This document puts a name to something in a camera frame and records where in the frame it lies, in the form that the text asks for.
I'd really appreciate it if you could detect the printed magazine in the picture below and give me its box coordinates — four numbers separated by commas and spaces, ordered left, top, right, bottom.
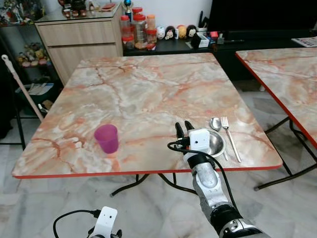
291, 36, 317, 48

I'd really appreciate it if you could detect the black low console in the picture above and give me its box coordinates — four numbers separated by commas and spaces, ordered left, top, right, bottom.
122, 36, 317, 83

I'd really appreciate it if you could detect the marble pattern folding table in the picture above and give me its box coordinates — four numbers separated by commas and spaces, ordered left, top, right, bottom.
11, 52, 284, 197
235, 47, 317, 192

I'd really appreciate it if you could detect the yellow round figurine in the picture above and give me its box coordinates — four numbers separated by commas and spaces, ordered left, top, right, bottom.
177, 24, 188, 40

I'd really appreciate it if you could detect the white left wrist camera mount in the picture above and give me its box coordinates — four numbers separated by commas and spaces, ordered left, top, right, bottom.
91, 206, 119, 238

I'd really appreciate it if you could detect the black white round figurine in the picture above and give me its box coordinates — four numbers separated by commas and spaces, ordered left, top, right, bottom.
165, 26, 177, 41

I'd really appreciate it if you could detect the steel fork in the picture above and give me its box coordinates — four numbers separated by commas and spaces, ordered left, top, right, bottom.
220, 117, 243, 163

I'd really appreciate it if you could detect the steel spoon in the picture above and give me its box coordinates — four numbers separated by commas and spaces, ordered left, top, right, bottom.
210, 117, 230, 162

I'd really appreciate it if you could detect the light wood cabinet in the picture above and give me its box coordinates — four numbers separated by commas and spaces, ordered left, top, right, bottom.
34, 4, 125, 85

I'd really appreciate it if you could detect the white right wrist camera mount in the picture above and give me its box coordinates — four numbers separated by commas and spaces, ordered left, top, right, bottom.
189, 128, 211, 152

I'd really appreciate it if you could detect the dark brown round figurine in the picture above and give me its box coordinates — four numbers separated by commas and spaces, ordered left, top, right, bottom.
186, 24, 198, 39

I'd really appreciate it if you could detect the slim red lid jar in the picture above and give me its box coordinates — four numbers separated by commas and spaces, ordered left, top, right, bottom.
120, 14, 132, 38

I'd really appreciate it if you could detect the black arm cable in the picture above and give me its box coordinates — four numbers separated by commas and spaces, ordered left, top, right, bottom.
167, 140, 238, 210
53, 209, 101, 238

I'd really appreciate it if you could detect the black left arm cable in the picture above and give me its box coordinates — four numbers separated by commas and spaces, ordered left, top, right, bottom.
53, 209, 101, 238

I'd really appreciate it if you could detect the black metal toy shelf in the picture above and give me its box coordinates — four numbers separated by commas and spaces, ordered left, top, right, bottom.
0, 19, 63, 150

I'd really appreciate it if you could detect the orange lid jar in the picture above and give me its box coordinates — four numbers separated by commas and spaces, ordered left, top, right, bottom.
146, 13, 157, 31

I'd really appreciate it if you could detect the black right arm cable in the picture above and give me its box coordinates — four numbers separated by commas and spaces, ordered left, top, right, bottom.
167, 140, 238, 210

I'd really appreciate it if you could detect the wooden mop stick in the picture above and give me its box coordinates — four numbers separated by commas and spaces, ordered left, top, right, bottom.
0, 54, 46, 122

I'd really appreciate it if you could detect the black white small box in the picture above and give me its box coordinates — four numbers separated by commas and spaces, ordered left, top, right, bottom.
190, 33, 211, 49

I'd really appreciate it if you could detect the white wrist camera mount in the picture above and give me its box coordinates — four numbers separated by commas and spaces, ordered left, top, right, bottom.
189, 128, 211, 152
91, 206, 119, 238

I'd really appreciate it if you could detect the steel bowl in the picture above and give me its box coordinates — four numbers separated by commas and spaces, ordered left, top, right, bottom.
207, 129, 227, 159

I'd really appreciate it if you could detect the large red lid jar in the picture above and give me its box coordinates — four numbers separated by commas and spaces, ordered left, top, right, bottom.
132, 13, 148, 49

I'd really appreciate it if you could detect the small red lid jar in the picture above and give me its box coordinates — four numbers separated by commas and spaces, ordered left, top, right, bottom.
146, 28, 159, 48
122, 35, 136, 50

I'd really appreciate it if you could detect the black television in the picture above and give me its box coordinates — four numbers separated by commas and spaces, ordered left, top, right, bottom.
207, 0, 317, 34

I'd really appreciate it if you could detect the purple plastic cup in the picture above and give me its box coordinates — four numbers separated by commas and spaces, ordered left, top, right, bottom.
94, 124, 120, 155

